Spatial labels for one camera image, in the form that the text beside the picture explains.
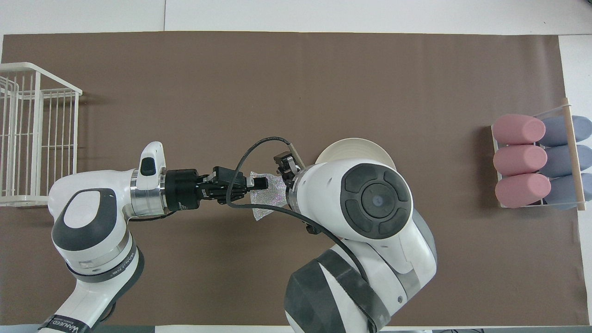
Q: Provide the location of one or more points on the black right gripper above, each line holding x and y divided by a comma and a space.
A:
292, 178

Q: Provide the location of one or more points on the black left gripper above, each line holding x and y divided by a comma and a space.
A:
182, 189

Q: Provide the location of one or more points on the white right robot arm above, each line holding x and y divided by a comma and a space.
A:
370, 231

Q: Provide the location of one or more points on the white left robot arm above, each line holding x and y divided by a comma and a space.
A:
92, 222

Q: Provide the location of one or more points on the cream round plate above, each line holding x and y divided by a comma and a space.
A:
356, 150

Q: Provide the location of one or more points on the beige stick on right gripper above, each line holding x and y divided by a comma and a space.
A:
297, 157

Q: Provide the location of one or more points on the brown table mat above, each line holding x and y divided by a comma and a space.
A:
231, 92

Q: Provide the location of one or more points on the pink plastic cup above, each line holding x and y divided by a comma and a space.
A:
520, 190
518, 128
518, 160

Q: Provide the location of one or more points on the white cup holder rack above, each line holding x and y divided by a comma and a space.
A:
576, 185

